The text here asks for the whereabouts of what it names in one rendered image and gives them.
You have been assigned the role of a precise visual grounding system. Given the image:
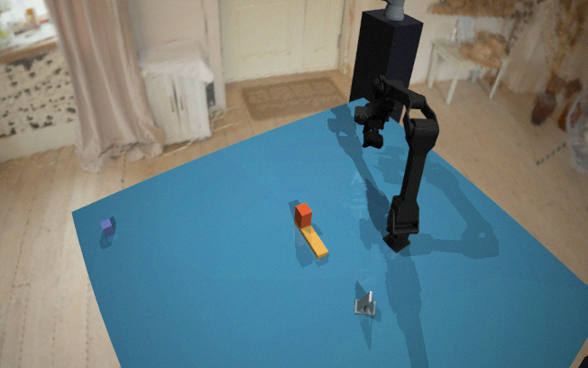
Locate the small blue cube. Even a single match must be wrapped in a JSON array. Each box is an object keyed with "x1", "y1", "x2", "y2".
[{"x1": 100, "y1": 218, "x2": 115, "y2": 236}]

